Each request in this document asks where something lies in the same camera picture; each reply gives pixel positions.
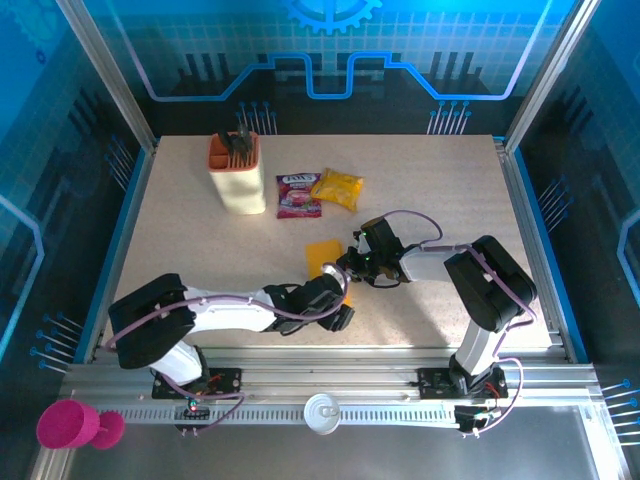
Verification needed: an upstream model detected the orange cloth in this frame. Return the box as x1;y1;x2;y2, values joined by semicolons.
305;238;354;309

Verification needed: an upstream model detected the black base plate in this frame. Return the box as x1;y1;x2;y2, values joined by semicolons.
151;367;242;401
417;367;509;400

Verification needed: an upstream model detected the silver tin can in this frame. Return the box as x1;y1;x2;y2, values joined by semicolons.
303;392;343;435

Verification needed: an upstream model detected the cream cutlery holder orange rim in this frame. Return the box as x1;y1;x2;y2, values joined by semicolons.
206;130;268;217

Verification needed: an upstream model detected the aluminium side rail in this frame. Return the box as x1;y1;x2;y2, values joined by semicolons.
492;134;574;364
82;139;161;364

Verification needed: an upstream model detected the white slotted cable duct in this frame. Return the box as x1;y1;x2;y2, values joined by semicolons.
122;404;461;426

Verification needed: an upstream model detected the aluminium frame post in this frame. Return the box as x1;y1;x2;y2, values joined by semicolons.
54;0;160;154
503;0;604;154

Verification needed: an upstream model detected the purple candy bag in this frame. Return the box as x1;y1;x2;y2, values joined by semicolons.
275;172;324;220

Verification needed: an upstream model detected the pink plastic goblet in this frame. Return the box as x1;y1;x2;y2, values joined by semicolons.
35;398;126;451

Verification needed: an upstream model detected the aluminium cross rail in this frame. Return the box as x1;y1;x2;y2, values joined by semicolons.
59;347;601;409

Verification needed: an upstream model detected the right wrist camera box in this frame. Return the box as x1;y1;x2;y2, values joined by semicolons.
351;227;374;254

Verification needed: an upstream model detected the small circuit board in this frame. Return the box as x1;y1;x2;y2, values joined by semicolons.
172;403;212;437
453;404;502;439

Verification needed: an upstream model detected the yellow snack bag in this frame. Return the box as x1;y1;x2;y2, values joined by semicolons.
309;166;365;213

